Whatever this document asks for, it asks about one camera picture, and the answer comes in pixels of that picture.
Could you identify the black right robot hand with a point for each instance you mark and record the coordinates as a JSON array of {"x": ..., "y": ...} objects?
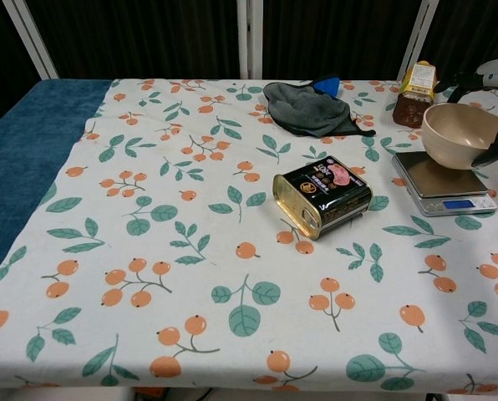
[{"x": 462, "y": 83}]

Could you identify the beige bowl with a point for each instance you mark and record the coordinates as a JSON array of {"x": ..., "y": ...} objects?
[{"x": 453, "y": 138}]

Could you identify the silver digital kitchen scale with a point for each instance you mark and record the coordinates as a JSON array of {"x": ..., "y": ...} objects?
[{"x": 453, "y": 186}]

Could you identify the tea bottle with yellow label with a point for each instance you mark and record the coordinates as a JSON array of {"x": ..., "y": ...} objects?
[{"x": 412, "y": 100}]

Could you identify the blue cloth piece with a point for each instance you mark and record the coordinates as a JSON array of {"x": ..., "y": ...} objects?
[{"x": 326, "y": 85}]

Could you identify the grey cloth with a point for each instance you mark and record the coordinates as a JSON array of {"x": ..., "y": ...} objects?
[{"x": 307, "y": 108}]

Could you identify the black luncheon meat can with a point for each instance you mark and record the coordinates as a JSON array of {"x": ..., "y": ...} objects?
[{"x": 332, "y": 196}]

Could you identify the white tablecloth with fruit print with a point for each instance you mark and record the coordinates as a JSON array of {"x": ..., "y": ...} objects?
[{"x": 190, "y": 250}]

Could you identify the blue velvet cloth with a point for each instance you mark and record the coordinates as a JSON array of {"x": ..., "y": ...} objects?
[{"x": 23, "y": 146}]

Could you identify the white metal frame post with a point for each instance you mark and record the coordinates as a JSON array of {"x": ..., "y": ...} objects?
[
  {"x": 249, "y": 42},
  {"x": 418, "y": 33},
  {"x": 34, "y": 42}
]

